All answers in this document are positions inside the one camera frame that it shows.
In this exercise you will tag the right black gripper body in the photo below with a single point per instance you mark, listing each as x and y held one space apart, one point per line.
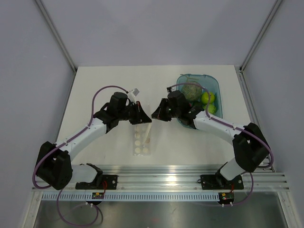
175 112

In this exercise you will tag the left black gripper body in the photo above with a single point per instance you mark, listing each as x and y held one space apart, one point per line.
124 114

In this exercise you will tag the clear dotted zip bag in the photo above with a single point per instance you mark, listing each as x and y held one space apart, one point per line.
142 139

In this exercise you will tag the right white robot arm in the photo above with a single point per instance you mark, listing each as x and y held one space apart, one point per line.
249 145

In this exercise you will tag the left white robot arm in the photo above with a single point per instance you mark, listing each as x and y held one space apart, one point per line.
54 159

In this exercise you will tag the dark green avocado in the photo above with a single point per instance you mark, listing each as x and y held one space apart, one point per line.
197 103

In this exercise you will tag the green netted melon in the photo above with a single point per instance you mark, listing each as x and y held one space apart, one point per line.
192 92

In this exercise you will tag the green apple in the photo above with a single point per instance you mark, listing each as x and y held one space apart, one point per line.
207 97

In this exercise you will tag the light green bumpy fruit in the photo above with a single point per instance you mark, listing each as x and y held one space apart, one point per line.
211 108

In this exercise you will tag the teal plastic tray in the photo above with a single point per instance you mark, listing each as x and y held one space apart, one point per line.
206 81

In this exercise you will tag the left small circuit board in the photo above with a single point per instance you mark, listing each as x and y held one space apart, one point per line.
97 195

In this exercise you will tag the small circuit board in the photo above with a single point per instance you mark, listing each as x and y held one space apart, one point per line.
97 195
227 197

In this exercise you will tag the right small circuit board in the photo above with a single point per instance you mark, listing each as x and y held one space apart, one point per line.
227 197

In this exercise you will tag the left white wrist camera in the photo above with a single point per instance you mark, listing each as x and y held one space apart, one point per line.
132 95

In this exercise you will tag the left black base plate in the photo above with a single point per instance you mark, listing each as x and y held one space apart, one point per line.
101 182

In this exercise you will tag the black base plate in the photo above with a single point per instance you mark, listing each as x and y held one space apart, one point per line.
101 182
209 182

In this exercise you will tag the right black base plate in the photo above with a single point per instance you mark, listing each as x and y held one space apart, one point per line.
209 182

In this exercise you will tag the white slotted cable duct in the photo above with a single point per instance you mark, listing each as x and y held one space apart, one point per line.
135 196

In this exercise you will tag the aluminium mounting rail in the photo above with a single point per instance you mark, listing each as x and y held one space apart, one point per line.
183 178

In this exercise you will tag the left aluminium frame post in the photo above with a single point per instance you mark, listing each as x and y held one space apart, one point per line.
51 26

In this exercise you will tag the aluminium frame post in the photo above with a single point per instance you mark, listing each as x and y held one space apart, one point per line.
51 26
262 32

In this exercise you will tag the right aluminium frame post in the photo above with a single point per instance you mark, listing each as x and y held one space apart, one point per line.
262 32

